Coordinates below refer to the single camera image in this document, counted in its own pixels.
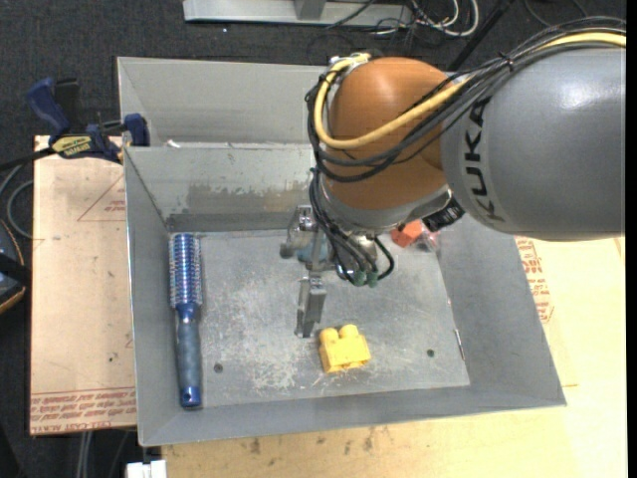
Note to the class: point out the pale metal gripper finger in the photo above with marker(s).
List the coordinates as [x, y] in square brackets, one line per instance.
[302, 311]
[317, 309]

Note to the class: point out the yellow toy building brick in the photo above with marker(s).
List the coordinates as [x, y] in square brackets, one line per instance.
[343, 350]

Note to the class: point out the grey metal bin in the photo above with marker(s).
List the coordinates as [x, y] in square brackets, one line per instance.
[259, 287]

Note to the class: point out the orange plastic block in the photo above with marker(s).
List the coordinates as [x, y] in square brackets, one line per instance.
[407, 234]

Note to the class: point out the blue round hairbrush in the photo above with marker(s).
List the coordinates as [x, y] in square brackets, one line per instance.
[186, 292]

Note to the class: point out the clear plastic thing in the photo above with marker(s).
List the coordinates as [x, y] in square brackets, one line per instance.
[431, 241]

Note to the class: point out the brown cardboard board red print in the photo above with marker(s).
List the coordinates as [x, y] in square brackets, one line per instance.
[79, 277]

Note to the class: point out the black cylinder on white bracket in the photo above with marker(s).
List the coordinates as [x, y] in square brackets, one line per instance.
[444, 217]

